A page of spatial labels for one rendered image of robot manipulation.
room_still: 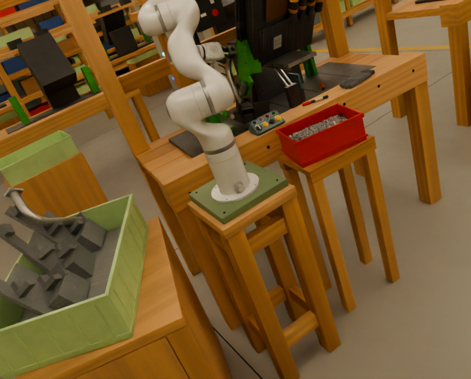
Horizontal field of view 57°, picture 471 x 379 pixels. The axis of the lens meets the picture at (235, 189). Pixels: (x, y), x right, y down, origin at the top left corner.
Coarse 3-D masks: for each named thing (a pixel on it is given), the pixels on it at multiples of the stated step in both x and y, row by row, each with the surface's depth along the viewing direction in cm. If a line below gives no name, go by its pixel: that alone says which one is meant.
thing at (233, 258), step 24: (264, 216) 185; (288, 216) 160; (216, 240) 170; (240, 240) 153; (264, 240) 160; (288, 240) 168; (216, 264) 185; (240, 264) 156; (288, 264) 200; (312, 264) 173; (240, 288) 190; (264, 288) 164; (288, 288) 203; (312, 288) 177; (240, 312) 194; (264, 312) 168; (288, 312) 216; (312, 312) 186; (264, 336) 175; (288, 336) 180; (336, 336) 192; (288, 360) 182
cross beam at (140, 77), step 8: (224, 32) 246; (232, 32) 248; (208, 40) 243; (216, 40) 245; (224, 40) 247; (152, 64) 235; (160, 64) 236; (128, 72) 234; (136, 72) 232; (144, 72) 234; (152, 72) 236; (160, 72) 238; (168, 72) 240; (120, 80) 230; (128, 80) 232; (136, 80) 234; (144, 80) 235; (152, 80) 237; (128, 88) 233; (136, 88) 235
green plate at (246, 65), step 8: (240, 48) 210; (248, 48) 206; (240, 56) 213; (248, 56) 207; (240, 64) 214; (248, 64) 208; (256, 64) 211; (240, 72) 217; (248, 72) 209; (256, 72) 212; (240, 80) 219
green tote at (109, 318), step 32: (128, 224) 156; (128, 256) 144; (128, 288) 133; (0, 320) 133; (32, 320) 118; (64, 320) 120; (96, 320) 121; (128, 320) 126; (0, 352) 122; (32, 352) 124; (64, 352) 125
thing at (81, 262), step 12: (0, 228) 135; (12, 228) 137; (12, 240) 136; (36, 240) 147; (48, 240) 153; (24, 252) 138; (72, 252) 154; (84, 252) 156; (36, 264) 140; (48, 264) 143; (72, 264) 146; (84, 264) 151; (84, 276) 149
